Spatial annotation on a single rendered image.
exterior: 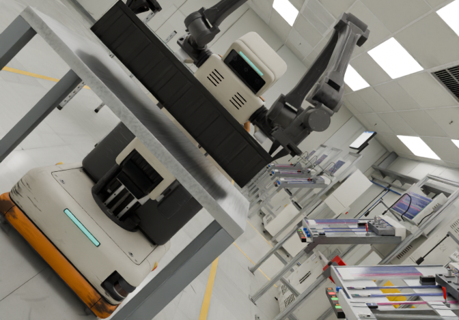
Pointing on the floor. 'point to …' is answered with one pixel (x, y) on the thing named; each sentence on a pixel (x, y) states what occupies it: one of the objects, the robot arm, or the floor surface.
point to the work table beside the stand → (18, 42)
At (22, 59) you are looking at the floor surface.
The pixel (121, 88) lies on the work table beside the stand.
